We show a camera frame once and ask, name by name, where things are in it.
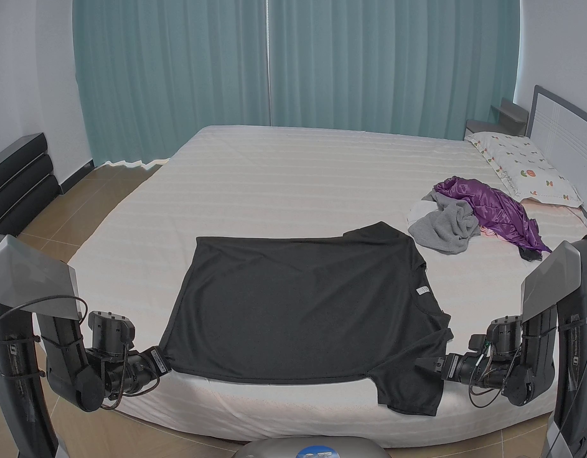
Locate black chest of drawers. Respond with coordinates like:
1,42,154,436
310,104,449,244
0,133,62,237

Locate black T-shirt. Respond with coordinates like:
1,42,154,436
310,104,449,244
158,221,454,418

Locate bed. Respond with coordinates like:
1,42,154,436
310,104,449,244
67,84,587,447

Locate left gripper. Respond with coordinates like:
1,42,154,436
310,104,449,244
126,345,173,393

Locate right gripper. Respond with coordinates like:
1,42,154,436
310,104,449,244
415,354,473,384

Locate grey knit garment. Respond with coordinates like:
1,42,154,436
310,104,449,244
408,198,483,256

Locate white garment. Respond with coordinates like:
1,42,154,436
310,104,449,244
407,201,440,226

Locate grey bedside table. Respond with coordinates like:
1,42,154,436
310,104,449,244
465,97,531,137

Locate white printed pillow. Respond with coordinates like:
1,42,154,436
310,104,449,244
465,132,585,209

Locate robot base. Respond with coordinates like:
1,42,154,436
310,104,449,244
231,439,388,458

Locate blue-green curtain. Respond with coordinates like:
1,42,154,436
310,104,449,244
267,0,521,140
72,0,271,167

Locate purple satin garment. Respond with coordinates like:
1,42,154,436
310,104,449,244
433,176,553,253

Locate black cable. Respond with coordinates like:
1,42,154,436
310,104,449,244
0,295,88,347

